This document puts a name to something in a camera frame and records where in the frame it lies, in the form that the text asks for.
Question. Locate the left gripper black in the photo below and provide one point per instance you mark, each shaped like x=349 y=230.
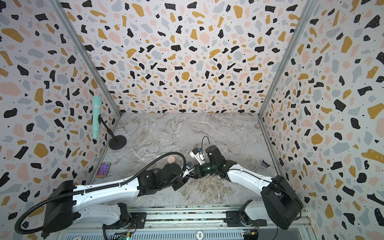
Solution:
x=180 y=185

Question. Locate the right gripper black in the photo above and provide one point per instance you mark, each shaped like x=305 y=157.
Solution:
x=206 y=168

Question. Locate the pink earbud charging case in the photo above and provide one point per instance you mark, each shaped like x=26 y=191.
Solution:
x=171 y=160

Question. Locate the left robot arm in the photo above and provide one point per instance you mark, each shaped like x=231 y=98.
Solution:
x=71 y=204

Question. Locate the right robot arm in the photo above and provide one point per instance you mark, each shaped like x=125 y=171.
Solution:
x=281 y=203

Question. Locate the black microphone stand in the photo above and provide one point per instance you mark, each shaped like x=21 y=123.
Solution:
x=116 y=142

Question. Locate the small dark wrapper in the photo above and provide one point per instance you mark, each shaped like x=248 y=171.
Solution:
x=265 y=165

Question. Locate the colourful card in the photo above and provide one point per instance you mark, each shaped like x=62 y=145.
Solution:
x=103 y=170

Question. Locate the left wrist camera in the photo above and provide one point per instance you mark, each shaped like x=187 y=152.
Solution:
x=189 y=167

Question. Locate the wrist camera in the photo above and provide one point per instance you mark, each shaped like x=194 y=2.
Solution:
x=197 y=154
x=189 y=167

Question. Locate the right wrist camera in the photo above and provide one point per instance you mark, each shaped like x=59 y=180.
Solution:
x=197 y=154

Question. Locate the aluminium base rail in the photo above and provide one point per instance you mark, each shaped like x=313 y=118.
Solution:
x=183 y=223

